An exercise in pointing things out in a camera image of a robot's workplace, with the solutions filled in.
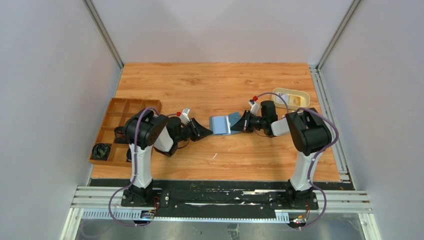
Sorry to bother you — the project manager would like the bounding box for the blue card holder wallet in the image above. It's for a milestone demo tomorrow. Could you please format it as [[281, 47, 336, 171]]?
[[209, 111, 241, 136]]

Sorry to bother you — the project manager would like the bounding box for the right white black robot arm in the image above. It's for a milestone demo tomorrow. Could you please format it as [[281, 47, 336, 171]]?
[[230, 100, 333, 205]]

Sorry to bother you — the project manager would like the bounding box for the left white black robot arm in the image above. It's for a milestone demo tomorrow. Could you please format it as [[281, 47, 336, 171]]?
[[123, 107, 213, 205]]

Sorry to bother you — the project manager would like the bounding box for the card lying in tray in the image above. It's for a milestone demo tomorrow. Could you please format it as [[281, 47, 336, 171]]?
[[275, 92, 302, 107]]

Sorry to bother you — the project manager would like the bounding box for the cream oval plastic tray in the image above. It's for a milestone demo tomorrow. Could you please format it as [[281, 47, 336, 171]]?
[[271, 87, 311, 110]]

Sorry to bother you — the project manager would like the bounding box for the wooden compartment tray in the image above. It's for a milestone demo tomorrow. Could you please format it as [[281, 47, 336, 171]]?
[[88, 97, 162, 167]]

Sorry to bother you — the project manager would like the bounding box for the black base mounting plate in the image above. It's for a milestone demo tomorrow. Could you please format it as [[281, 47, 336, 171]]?
[[89, 178, 355, 220]]

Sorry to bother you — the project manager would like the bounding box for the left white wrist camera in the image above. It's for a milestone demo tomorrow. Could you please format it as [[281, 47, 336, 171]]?
[[179, 107, 191, 125]]

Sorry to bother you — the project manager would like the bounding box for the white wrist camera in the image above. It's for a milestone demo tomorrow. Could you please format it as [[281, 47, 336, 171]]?
[[179, 107, 191, 125], [248, 99, 261, 116]]

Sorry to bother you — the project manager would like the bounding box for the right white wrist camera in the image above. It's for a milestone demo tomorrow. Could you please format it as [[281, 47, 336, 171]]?
[[248, 99, 261, 116]]

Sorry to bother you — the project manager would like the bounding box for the black coiled cable bundle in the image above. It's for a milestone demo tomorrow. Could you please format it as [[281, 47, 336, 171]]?
[[91, 143, 112, 161]]

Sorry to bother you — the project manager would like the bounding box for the right aluminium corner post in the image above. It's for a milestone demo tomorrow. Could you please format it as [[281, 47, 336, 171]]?
[[316, 0, 362, 72]]

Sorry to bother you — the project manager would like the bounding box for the aluminium corner post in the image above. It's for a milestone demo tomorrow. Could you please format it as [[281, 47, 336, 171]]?
[[82, 0, 124, 71], [316, 0, 362, 72]]

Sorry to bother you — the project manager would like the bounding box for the left aluminium corner post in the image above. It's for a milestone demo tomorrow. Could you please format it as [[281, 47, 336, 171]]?
[[82, 0, 124, 71]]

